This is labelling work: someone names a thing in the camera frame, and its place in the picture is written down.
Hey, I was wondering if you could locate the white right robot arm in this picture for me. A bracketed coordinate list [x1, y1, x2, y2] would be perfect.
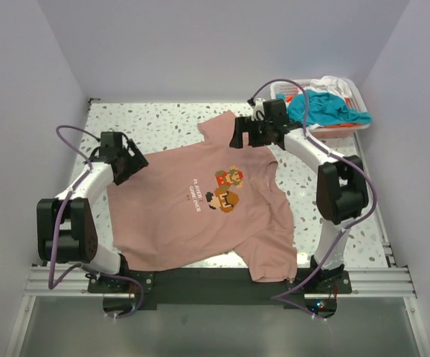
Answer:
[230, 98, 370, 292]

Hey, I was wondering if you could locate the teal t-shirt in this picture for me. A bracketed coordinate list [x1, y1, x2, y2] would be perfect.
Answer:
[287, 91, 373, 129]

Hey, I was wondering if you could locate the white t-shirt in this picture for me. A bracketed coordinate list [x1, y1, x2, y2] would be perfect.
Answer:
[304, 76, 353, 99]

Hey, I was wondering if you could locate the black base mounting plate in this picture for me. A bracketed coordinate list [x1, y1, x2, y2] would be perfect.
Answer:
[86, 268, 353, 318]

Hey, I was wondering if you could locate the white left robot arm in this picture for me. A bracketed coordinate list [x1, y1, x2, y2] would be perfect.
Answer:
[36, 125, 148, 292]

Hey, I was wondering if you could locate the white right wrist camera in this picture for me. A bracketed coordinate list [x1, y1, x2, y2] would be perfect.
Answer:
[248, 98, 265, 121]

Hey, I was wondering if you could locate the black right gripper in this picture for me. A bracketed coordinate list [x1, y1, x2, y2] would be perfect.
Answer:
[230, 115, 273, 149]

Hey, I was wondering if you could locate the pink printed t-shirt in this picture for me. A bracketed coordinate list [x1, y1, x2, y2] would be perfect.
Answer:
[107, 112, 298, 283]

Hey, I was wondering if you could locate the aluminium rail frame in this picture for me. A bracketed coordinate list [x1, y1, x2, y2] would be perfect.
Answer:
[24, 266, 416, 298]

